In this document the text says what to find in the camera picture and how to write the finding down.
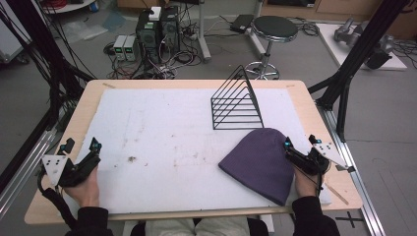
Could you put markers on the white box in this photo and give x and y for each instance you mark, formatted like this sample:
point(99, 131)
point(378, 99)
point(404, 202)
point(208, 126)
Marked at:
point(155, 13)

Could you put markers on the grey bench power supply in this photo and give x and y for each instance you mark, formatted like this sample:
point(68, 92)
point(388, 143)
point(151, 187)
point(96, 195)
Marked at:
point(119, 47)
point(131, 48)

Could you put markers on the person's legs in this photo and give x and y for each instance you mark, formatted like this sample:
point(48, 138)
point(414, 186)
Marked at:
point(196, 226)

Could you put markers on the flat black box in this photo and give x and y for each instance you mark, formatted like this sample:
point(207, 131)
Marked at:
point(242, 23)

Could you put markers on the round black stool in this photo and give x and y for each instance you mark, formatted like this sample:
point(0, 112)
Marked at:
point(273, 29)

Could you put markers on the thin wooden stick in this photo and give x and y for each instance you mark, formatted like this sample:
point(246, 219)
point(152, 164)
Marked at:
point(337, 194)

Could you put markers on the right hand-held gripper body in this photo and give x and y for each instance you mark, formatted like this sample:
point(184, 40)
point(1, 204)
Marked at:
point(308, 162)

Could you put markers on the round white table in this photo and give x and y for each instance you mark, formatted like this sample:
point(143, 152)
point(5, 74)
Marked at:
point(70, 5)

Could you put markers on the purple knitted beanie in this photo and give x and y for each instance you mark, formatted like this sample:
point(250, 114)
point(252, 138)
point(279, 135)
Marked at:
point(259, 165)

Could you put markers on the grey desk leg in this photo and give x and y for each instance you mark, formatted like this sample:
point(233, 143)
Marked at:
point(204, 36)

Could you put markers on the person's left hand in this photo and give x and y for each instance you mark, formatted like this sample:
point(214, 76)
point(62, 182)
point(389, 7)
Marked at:
point(84, 188)

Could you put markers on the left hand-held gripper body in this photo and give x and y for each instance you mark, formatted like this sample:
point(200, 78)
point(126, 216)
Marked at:
point(77, 170)

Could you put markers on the black metal frame stand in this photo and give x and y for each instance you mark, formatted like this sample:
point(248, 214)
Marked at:
point(357, 59)
point(36, 55)

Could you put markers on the black computer tower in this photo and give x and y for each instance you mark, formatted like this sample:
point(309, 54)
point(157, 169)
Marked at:
point(170, 29)
point(148, 36)

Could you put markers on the white foam mat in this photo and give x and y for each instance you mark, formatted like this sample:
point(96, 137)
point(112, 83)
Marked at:
point(164, 147)

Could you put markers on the person's right hand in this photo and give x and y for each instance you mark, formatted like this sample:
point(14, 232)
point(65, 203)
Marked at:
point(306, 185)

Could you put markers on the white floor board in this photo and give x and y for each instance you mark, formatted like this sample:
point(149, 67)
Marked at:
point(341, 49)

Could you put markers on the aluminium rail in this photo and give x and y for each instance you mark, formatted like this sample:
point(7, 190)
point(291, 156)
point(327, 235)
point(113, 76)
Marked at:
point(357, 183)
point(23, 177)

